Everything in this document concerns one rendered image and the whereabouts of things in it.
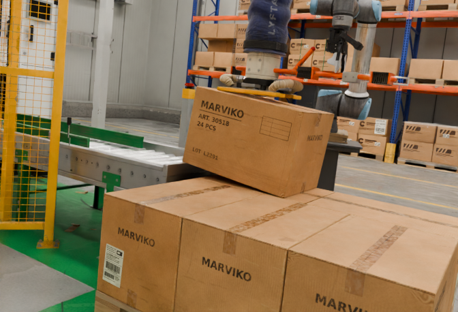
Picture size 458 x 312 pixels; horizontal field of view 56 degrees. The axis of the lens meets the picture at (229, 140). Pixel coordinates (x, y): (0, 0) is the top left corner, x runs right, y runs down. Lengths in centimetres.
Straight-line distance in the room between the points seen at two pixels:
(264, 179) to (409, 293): 97
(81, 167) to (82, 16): 1056
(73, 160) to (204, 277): 139
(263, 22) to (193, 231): 112
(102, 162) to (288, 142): 107
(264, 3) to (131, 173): 108
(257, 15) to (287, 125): 58
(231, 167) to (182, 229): 65
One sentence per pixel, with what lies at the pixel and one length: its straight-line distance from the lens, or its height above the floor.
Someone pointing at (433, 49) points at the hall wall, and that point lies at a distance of 1061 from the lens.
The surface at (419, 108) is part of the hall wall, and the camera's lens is 1052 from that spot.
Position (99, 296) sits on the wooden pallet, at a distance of 190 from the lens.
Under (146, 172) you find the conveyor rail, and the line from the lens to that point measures 222.
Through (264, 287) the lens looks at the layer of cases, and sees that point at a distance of 138.
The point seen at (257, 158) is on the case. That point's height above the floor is 70.
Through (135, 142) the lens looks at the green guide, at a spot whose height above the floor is 59.
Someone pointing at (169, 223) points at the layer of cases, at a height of 51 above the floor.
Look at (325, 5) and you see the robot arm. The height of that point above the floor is 145.
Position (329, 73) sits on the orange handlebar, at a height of 112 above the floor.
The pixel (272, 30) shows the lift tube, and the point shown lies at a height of 131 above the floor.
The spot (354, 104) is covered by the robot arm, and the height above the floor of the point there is 100.
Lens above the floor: 96
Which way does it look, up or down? 6 degrees down
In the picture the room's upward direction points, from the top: 6 degrees clockwise
